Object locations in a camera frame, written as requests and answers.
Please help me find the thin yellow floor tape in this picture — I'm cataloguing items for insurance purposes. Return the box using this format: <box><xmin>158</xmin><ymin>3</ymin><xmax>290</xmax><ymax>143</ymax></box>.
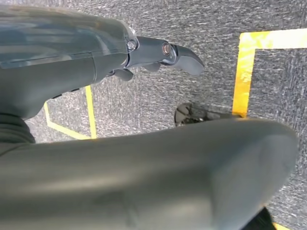
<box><xmin>44</xmin><ymin>85</ymin><xmax>98</xmax><ymax>140</ymax></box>

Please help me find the wide yellow floor tape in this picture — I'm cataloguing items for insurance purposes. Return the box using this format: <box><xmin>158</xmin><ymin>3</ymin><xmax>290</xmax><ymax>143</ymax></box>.
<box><xmin>231</xmin><ymin>28</ymin><xmax>307</xmax><ymax>117</ymax></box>

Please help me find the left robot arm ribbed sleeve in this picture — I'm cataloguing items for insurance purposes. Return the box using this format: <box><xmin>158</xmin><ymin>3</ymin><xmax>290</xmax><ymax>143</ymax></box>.
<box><xmin>0</xmin><ymin>113</ymin><xmax>36</xmax><ymax>145</ymax></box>

